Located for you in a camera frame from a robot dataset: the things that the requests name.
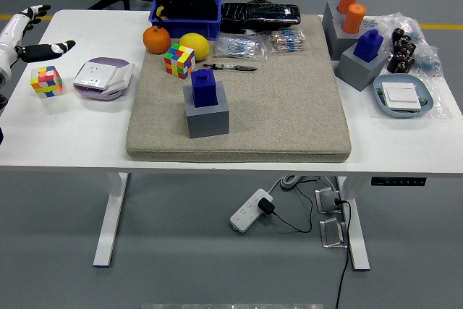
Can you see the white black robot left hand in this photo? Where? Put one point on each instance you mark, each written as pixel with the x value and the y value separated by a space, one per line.
pixel 11 35

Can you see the blue seal stamp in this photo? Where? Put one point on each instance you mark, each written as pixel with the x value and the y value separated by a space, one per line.
pixel 367 46
pixel 204 88

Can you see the grey seal holder block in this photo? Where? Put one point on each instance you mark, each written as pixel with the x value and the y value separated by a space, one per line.
pixel 210 122
pixel 356 72

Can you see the rubik's cube pastel colours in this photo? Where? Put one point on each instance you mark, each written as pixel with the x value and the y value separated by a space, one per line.
pixel 47 81

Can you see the purple tray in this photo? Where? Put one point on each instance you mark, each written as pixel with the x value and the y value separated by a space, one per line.
pixel 105 60

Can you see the orange fruit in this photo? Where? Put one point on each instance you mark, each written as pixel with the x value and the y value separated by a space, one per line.
pixel 156 39

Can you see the rubik's cube with white edges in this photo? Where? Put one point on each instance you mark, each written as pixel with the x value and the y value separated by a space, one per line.
pixel 179 61

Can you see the blue plastic bin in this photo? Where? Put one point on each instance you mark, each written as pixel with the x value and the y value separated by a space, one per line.
pixel 195 28

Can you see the yellow lemon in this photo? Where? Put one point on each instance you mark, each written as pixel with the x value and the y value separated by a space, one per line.
pixel 195 45

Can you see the black cloth bundle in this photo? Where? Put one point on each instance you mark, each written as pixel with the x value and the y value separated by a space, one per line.
pixel 195 5

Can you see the white table leg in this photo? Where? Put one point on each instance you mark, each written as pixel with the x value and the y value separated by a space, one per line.
pixel 358 236
pixel 108 222

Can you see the black pen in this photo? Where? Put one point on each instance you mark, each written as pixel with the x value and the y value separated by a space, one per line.
pixel 231 67

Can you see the bag of blue resistors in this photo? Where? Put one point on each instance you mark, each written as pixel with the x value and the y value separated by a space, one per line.
pixel 238 48

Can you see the black wrapped package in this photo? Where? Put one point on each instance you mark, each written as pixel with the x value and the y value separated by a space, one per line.
pixel 260 14

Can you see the grey-brown table mat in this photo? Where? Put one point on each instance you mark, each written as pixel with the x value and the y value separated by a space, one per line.
pixel 282 106

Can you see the white power strip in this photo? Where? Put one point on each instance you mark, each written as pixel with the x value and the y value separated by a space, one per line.
pixel 246 213

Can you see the black power adapter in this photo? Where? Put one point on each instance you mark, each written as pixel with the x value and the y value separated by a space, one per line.
pixel 266 206

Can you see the tall grey double holder block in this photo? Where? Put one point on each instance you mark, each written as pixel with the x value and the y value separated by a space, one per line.
pixel 334 37

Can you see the dark cylindrical capacitor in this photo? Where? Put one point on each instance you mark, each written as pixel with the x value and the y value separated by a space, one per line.
pixel 409 63
pixel 410 49
pixel 398 35
pixel 392 66
pixel 404 42
pixel 399 57
pixel 401 67

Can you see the blue-grey plate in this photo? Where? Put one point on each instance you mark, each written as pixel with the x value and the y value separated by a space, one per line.
pixel 398 78

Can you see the black table control panel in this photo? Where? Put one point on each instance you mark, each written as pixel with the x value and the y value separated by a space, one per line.
pixel 398 181

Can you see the clear bags of blue parts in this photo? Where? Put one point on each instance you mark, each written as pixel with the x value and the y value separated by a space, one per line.
pixel 428 55

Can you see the white switch panel with rim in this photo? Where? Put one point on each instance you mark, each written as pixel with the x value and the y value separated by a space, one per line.
pixel 121 75

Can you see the clear metal bracket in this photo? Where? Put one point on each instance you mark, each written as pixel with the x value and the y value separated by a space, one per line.
pixel 327 198
pixel 332 233

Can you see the white flat switch panel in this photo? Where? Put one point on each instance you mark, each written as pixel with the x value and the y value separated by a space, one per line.
pixel 401 95

